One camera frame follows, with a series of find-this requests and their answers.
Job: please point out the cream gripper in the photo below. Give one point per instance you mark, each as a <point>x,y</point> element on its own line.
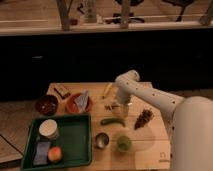
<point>123,111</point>

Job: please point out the silver metal fork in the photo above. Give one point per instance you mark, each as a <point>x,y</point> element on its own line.
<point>111,107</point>

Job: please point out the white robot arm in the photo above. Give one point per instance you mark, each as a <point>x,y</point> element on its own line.
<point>192,133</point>

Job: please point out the green plastic cup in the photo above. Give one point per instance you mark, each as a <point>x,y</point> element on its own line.
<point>123,144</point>

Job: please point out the small metal cup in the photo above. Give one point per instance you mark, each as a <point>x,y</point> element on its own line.
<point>101,140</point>

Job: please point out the green cucumber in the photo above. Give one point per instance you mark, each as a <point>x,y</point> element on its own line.
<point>107,121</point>

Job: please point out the dark grape bunch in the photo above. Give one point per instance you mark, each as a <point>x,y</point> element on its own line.
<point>144,117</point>

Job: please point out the yellow banana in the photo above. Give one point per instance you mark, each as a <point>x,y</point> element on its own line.
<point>106,90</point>

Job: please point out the grey folded cloth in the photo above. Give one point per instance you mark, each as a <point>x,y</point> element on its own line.
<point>81,101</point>

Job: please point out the orange bowl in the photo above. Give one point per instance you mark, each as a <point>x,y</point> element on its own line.
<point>72,108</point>

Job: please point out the green plastic tray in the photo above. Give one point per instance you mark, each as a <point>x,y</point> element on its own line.
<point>75,140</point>

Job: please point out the dark red bowl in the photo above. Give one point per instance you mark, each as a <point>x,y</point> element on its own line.
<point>47,105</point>

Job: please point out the orange peach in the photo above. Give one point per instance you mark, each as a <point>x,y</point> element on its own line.
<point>55,154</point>

